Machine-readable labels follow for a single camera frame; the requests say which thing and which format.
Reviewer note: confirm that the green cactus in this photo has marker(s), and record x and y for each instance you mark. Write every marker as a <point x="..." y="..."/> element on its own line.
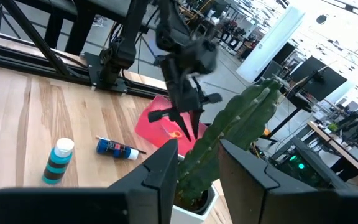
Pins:
<point x="228" y="124"/>

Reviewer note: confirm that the dark blue paint bottle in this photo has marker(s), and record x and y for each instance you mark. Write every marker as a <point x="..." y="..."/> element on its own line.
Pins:
<point x="113" y="148"/>

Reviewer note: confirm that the computer with green light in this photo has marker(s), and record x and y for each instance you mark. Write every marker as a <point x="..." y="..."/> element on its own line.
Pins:
<point x="303" y="168"/>

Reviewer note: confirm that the wooden desk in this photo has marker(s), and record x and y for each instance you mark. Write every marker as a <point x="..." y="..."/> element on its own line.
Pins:
<point x="340" y="149"/>

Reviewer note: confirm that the white hexagonal plant pot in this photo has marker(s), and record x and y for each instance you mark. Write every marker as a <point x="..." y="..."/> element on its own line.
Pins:
<point x="185" y="217"/>

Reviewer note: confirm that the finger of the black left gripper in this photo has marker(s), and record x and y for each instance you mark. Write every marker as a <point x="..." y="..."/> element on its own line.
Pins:
<point x="179" y="119"/>
<point x="196" y="121"/>

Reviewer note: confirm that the red translucent plastic bin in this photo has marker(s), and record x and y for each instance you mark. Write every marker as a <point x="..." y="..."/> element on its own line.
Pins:
<point x="157" y="127"/>

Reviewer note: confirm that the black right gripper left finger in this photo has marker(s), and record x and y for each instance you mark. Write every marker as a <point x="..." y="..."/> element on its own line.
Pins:
<point x="154" y="199"/>

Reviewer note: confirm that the teal striped paint bottle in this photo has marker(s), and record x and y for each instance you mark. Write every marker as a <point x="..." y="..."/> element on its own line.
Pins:
<point x="57" y="165"/>

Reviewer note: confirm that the black workbench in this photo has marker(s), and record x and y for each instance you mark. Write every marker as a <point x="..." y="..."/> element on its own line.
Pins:
<point x="82" y="18"/>

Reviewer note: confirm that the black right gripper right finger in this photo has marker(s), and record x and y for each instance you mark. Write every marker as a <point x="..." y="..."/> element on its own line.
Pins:
<point x="247" y="196"/>

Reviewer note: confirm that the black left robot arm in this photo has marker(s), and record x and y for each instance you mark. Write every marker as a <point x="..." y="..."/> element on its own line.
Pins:
<point x="126" y="46"/>

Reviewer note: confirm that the white square pillar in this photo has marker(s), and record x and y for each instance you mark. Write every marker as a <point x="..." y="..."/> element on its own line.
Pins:
<point x="269" y="43"/>

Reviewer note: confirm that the black desk monitor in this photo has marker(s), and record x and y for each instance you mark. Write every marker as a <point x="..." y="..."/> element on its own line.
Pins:
<point x="319" y="77"/>

